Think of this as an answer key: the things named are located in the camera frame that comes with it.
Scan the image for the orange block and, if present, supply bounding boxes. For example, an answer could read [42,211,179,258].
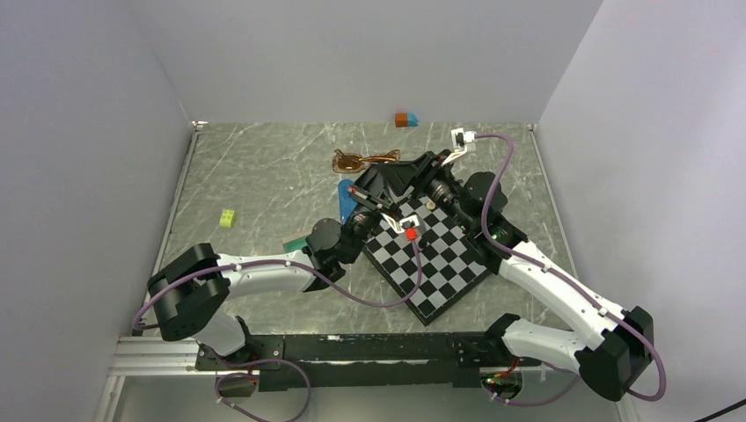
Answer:
[394,113,409,127]

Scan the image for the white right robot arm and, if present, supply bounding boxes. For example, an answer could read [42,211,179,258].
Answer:
[346,153,661,402]

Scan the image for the brown brick block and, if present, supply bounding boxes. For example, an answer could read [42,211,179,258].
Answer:
[282,234,308,253]

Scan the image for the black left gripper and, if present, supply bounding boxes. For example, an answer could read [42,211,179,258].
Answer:
[342,165,403,266]

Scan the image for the brown sunglasses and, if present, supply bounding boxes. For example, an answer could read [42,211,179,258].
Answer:
[332,149,400,174]

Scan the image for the black white chessboard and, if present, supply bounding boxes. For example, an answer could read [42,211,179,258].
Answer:
[363,196,491,326]

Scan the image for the lime green toy brick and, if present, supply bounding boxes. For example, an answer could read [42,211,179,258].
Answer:
[219,209,236,229]

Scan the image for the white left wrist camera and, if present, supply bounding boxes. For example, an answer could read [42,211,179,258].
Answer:
[384,214,421,241]

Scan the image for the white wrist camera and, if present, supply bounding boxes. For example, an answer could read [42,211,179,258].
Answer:
[441,127,476,167]
[384,214,421,241]

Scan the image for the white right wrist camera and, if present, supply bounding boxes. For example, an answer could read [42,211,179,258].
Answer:
[441,127,476,167]

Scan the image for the blue glasses case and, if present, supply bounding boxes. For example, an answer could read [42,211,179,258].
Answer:
[338,179,356,223]

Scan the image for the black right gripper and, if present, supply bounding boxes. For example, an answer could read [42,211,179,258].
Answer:
[377,149,475,232]

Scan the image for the black base frame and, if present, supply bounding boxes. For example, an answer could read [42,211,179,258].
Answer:
[195,331,538,392]

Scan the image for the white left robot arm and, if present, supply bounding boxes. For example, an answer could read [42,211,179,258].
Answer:
[145,186,403,369]

